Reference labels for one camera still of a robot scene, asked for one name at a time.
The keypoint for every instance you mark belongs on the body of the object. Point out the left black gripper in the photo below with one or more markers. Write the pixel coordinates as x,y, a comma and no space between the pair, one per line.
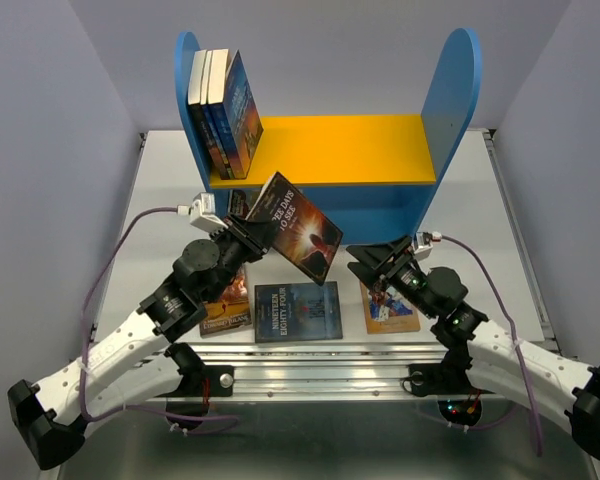
256,237

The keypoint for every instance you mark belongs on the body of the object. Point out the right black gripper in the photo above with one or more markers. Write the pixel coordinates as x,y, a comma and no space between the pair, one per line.
377,263

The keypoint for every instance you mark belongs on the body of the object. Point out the yellow teal paperback book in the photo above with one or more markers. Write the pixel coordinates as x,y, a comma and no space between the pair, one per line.
240,202

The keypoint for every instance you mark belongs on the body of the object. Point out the Three Days to See book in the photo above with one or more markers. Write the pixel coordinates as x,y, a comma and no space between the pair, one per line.
306,237

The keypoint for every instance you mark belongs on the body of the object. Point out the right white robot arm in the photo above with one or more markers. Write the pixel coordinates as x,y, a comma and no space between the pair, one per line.
578,414

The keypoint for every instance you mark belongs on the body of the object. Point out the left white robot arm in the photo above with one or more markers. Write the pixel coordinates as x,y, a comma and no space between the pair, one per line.
52,414

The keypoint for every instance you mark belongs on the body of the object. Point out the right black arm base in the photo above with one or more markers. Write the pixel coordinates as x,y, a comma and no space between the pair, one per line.
460,406

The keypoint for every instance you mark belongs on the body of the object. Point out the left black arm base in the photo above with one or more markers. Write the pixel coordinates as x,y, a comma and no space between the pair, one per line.
196,380

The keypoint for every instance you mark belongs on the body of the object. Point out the orange Othello book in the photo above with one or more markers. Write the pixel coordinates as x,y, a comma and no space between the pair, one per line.
389,314

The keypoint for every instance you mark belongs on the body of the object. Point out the dark door cover book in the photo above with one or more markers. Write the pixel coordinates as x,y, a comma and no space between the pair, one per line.
231,311

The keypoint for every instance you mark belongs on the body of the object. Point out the Nineteen Eighty-Four blue book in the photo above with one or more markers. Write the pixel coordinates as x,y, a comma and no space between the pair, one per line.
297,312

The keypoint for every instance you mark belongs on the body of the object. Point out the blue and yellow bookshelf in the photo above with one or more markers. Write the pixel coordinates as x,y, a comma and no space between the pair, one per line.
374,176

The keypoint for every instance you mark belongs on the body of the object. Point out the upright blue orange book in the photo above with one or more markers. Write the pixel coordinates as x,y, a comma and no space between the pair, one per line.
242,128

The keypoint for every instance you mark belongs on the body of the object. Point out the leftmost upright dark book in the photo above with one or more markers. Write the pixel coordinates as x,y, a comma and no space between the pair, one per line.
200,113

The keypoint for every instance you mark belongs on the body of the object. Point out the middle upright blue book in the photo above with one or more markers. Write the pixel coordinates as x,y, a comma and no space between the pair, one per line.
213,83

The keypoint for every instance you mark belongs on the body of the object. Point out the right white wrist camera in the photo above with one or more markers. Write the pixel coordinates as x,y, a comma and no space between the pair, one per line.
423,242

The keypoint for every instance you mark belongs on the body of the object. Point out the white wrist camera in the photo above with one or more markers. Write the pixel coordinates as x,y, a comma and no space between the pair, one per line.
201,213
423,242

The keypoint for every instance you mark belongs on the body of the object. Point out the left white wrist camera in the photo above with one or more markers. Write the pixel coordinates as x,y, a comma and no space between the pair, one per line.
201,213

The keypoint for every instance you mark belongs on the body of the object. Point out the aluminium mounting rail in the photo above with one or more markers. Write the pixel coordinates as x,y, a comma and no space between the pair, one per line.
325,372

